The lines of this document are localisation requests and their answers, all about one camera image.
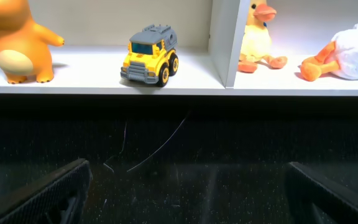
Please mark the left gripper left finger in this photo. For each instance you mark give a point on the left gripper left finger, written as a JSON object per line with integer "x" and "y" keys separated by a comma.
{"x": 48, "y": 199}

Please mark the white shelf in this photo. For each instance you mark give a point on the white shelf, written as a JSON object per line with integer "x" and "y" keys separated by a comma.
{"x": 98, "y": 74}

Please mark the white plush duck, yellow hat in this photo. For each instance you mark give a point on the white plush duck, yellow hat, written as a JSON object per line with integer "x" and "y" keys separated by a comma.
{"x": 350, "y": 53}

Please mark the yellow rubber duck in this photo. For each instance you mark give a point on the yellow rubber duck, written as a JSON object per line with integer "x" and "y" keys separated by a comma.
{"x": 17, "y": 40}

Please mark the grey and yellow toy truck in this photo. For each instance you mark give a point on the grey and yellow toy truck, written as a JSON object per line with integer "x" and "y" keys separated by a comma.
{"x": 149, "y": 57}

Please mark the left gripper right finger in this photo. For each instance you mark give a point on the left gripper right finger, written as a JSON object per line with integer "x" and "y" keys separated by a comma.
{"x": 328, "y": 199}

